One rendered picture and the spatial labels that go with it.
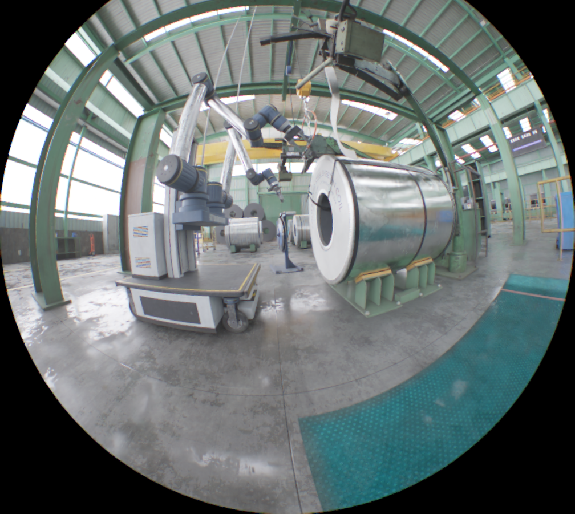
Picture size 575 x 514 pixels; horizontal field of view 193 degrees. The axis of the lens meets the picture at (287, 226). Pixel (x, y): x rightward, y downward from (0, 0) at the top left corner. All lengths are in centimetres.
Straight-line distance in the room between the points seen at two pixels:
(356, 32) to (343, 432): 153
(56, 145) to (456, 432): 355
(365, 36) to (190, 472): 170
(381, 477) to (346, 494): 10
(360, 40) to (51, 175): 295
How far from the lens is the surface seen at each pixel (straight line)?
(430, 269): 203
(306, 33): 131
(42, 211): 261
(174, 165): 109
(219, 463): 73
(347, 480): 69
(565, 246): 449
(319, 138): 139
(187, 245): 178
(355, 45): 94
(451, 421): 85
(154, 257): 152
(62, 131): 290
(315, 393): 84
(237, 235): 635
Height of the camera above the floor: 68
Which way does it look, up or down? 2 degrees up
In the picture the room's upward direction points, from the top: 4 degrees counter-clockwise
